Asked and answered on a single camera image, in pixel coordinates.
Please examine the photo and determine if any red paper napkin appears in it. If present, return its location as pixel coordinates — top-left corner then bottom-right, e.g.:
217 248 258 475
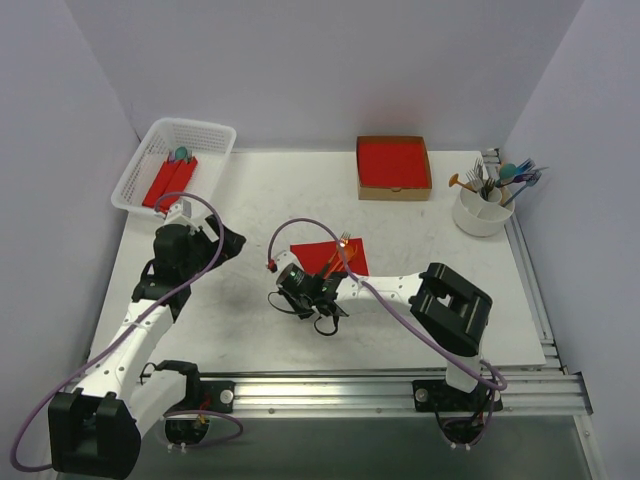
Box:
290 237 369 276

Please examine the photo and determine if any gold fork green handle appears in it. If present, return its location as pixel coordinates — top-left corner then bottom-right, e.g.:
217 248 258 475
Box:
320 231 351 276

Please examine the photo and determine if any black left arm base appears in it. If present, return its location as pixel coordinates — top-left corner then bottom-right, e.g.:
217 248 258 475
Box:
155 380 244 452

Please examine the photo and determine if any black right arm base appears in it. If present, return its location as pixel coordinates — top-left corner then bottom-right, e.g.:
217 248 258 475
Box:
411 380 503 451

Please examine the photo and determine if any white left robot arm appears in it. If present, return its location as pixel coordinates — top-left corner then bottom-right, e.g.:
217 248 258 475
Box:
48 216 246 479

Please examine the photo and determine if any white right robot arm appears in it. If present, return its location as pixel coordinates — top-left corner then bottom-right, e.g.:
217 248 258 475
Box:
276 262 493 409

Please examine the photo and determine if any red rolled napkin left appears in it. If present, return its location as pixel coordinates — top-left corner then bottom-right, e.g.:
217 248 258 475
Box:
142 160 180 208

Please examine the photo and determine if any red napkin stack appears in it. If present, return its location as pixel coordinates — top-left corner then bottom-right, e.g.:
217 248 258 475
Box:
357 142 431 189

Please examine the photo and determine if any teal spoon in basket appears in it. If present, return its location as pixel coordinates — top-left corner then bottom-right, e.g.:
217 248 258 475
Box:
171 146 193 163

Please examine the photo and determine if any white plastic basket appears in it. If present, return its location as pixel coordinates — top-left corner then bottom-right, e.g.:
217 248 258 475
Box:
111 118 236 216

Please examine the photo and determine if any brown cardboard box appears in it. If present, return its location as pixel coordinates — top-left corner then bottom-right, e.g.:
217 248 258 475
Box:
356 136 432 201

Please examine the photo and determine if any white utensil holder cup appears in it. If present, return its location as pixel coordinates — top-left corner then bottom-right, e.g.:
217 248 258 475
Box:
452 188 515 238

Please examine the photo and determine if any silver metal fork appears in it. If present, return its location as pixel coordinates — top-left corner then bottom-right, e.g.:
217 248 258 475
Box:
467 158 496 201

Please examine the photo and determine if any teal spoon in cup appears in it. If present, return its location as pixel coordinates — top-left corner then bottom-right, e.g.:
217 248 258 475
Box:
499 163 518 182

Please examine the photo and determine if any blue plastic fork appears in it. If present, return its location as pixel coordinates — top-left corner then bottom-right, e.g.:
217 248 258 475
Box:
500 159 547 207

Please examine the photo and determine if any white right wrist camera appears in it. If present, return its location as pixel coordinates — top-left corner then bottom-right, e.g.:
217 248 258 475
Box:
266 251 301 273

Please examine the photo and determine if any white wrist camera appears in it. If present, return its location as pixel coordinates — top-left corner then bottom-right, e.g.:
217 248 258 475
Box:
266 251 301 273
154 199 196 230

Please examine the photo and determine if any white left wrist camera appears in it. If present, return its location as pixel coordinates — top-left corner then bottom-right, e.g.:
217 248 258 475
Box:
154 199 196 230

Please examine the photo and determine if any aluminium rail frame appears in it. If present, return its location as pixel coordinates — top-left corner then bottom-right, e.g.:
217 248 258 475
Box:
39 147 609 480

